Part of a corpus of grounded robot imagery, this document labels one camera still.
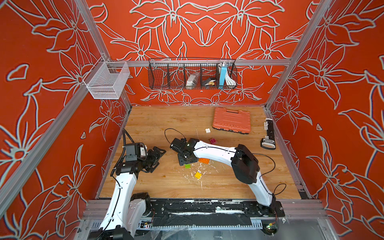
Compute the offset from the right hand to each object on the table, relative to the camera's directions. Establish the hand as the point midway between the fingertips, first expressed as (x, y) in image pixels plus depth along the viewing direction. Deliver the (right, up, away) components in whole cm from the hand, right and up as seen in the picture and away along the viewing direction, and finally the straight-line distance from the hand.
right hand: (181, 162), depth 86 cm
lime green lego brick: (+4, -2, +1) cm, 5 cm away
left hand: (-9, +6, -7) cm, 13 cm away
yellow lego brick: (+10, -7, -3) cm, 12 cm away
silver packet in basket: (+6, +51, +6) cm, 52 cm away
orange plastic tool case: (+35, +25, +17) cm, 47 cm away
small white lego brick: (+18, +18, +17) cm, 30 cm away
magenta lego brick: (+21, +11, +11) cm, 26 cm away
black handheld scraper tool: (+58, +10, +11) cm, 60 cm away
